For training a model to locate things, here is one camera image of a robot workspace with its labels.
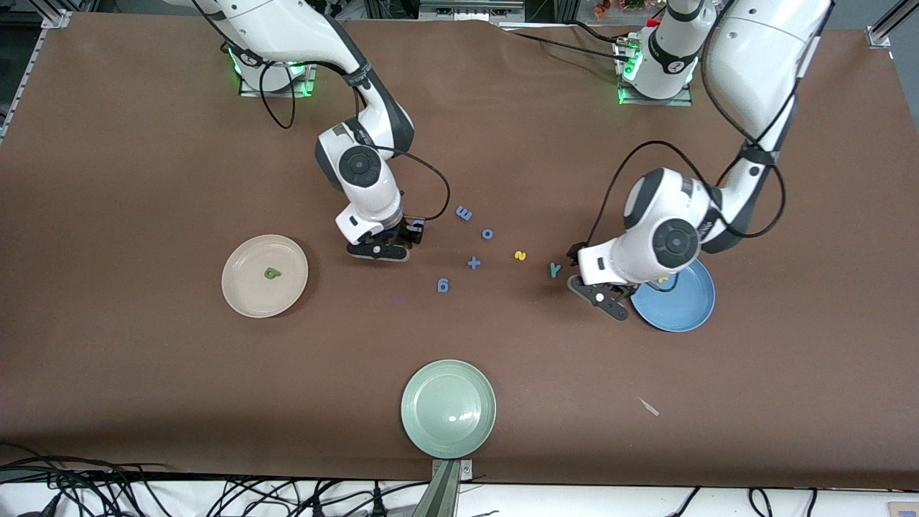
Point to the blue plate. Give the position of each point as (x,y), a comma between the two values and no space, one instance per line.
(682,309)

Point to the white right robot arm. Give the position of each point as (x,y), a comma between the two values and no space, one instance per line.
(287,29)

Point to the beige box corner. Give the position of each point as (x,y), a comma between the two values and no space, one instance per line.
(904,510)

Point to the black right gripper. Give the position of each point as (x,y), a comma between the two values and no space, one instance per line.
(406,231)

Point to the white paper scrap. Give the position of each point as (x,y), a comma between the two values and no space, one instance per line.
(650,407)

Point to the green plate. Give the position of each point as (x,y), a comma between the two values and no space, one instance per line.
(449,409)

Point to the green foam letter a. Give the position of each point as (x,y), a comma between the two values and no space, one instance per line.
(271,274)

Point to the grey metal camera mount post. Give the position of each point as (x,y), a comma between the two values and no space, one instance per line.
(439,492)

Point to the brown table cover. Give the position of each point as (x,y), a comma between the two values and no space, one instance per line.
(143,373)

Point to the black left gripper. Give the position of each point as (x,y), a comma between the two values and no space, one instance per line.
(576,253)

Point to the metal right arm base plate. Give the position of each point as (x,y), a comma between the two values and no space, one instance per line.
(310,79)

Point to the beige plate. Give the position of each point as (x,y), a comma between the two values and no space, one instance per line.
(251,294)

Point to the blue foam letter m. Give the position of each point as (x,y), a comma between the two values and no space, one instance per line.
(464,213)

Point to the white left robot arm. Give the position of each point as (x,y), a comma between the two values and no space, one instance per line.
(761,50)

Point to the grey metal rail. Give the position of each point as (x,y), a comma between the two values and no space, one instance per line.
(467,11)

